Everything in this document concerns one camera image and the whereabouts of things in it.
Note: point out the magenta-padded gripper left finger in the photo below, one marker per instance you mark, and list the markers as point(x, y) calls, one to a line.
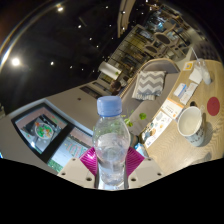
point(88, 161)

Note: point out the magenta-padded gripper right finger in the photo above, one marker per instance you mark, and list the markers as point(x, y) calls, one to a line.
point(135, 161)

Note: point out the clear blue-capped water bottle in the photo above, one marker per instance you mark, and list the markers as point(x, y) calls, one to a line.
point(111, 150)

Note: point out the small teal box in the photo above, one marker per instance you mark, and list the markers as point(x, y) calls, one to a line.
point(140, 150)

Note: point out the printed colourful leaflet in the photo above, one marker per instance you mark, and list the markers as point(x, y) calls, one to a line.
point(156, 128)

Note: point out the green potted plant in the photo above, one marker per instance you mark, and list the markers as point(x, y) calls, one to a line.
point(142, 116)

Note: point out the grey curved sofa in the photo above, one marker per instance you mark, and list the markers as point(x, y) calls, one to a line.
point(140, 106)

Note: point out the window with festive decals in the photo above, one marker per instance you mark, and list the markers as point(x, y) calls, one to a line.
point(40, 130)

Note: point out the white printed mug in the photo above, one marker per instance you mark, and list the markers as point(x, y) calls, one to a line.
point(190, 121)

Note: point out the person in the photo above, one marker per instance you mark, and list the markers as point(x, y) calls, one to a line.
point(116, 87)

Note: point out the grey white chevron pillow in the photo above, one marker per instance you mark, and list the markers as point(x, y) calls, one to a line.
point(149, 85)

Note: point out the blue white card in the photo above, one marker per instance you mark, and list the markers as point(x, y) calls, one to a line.
point(180, 90)

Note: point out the white paper slip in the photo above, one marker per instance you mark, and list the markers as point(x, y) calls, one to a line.
point(188, 93)

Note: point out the white round column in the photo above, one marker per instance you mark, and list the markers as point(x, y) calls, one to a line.
point(108, 70)

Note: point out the flat round red coaster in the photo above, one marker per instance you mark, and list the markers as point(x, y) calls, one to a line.
point(213, 106)

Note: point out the white napkin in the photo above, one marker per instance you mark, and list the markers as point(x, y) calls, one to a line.
point(196, 76)

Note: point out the yellow card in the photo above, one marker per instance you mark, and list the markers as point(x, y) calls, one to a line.
point(188, 65)

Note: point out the glass-fronted shelf unit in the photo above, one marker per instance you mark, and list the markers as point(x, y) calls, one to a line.
point(133, 46)

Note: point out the group of ceiling lights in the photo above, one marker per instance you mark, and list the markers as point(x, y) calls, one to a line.
point(15, 61)

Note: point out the group of oval-back chairs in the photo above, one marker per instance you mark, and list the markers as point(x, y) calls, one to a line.
point(162, 39)

